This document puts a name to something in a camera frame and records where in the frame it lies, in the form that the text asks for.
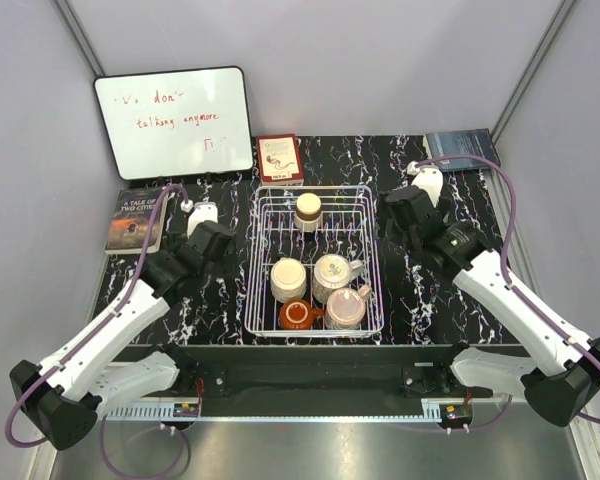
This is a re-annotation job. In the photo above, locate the white wire dish rack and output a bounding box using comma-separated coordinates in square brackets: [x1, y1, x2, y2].
[244, 185, 384, 338]

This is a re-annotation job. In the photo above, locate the Tale of Two Cities book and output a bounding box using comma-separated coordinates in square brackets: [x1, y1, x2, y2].
[105, 188, 162, 255]

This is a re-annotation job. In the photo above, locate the orange small cup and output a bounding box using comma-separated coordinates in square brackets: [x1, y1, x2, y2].
[279, 298, 325, 330]

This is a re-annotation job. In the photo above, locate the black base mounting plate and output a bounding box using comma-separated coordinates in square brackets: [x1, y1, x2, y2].
[112, 344, 521, 419]

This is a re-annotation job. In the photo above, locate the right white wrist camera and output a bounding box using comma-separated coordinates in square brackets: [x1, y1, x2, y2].
[407, 161, 443, 207]

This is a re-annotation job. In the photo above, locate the blue book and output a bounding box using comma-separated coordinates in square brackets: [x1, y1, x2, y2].
[423, 129, 501, 173]

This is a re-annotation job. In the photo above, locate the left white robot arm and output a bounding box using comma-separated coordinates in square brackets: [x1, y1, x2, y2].
[9, 220, 235, 451]

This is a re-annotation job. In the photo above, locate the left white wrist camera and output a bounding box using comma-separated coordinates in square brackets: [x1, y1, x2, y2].
[180, 200, 218, 237]

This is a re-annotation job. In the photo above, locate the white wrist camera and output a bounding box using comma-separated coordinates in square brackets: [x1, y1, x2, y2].
[407, 161, 443, 207]
[180, 200, 218, 237]

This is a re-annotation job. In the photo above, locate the white dry-erase board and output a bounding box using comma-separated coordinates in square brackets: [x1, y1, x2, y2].
[94, 66, 254, 181]

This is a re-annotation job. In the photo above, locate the pink glossy mug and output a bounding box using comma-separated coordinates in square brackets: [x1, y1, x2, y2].
[325, 285, 372, 330]

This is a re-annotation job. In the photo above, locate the red and white book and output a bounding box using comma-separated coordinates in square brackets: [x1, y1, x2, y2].
[256, 134, 304, 187]

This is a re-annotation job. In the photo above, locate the cream ribbed cup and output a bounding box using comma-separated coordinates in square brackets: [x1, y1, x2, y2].
[270, 258, 307, 303]

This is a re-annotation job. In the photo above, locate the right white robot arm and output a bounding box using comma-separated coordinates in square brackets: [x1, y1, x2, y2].
[378, 186, 600, 427]

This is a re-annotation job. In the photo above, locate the brown and cream cup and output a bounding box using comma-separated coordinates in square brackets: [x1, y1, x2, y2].
[294, 192, 323, 233]

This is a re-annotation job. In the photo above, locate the white slotted cable duct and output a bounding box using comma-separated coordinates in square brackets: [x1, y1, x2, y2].
[107, 398, 442, 424]

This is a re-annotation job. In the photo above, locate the floral patterned mug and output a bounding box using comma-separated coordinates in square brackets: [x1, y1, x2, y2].
[311, 254, 364, 304]

